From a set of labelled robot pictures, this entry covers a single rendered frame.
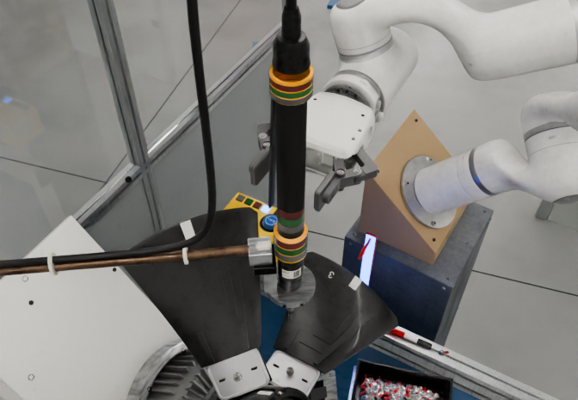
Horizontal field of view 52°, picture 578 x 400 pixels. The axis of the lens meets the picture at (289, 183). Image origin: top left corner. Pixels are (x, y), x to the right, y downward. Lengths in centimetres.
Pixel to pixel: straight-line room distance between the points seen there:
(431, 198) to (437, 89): 225
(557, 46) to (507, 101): 289
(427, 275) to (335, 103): 85
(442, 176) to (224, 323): 69
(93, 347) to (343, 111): 62
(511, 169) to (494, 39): 57
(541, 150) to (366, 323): 49
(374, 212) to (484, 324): 122
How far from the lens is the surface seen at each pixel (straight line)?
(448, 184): 144
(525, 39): 82
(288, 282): 82
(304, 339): 111
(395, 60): 84
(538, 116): 130
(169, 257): 78
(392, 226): 152
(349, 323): 115
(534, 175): 130
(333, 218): 285
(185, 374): 111
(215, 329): 98
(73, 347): 111
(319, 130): 73
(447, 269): 156
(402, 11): 79
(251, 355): 99
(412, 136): 158
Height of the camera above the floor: 215
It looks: 46 degrees down
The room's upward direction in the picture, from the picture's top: straight up
